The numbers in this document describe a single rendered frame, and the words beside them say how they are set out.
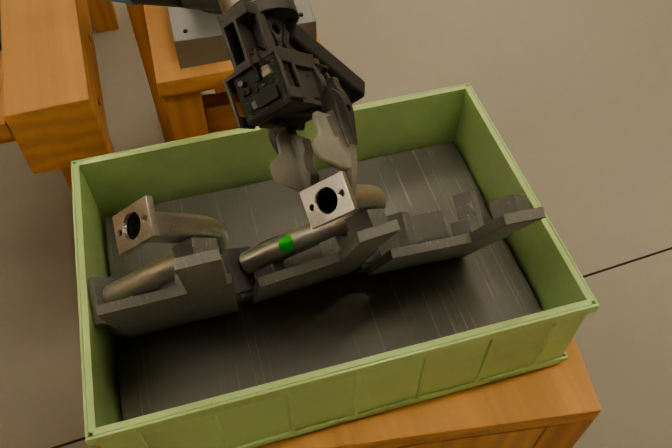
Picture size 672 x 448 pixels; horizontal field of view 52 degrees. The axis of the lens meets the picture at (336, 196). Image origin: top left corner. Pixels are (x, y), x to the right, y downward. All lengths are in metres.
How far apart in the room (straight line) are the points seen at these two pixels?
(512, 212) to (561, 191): 1.57
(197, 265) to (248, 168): 0.44
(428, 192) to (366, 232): 0.42
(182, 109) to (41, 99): 0.26
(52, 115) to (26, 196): 1.14
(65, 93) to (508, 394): 0.85
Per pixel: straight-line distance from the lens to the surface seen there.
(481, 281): 1.03
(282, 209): 1.08
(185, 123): 1.39
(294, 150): 0.71
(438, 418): 0.99
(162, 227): 0.68
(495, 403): 1.01
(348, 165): 0.67
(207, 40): 1.30
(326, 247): 0.83
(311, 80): 0.69
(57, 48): 1.36
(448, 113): 1.14
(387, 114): 1.09
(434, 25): 2.81
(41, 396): 1.99
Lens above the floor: 1.71
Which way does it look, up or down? 52 degrees down
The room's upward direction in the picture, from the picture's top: straight up
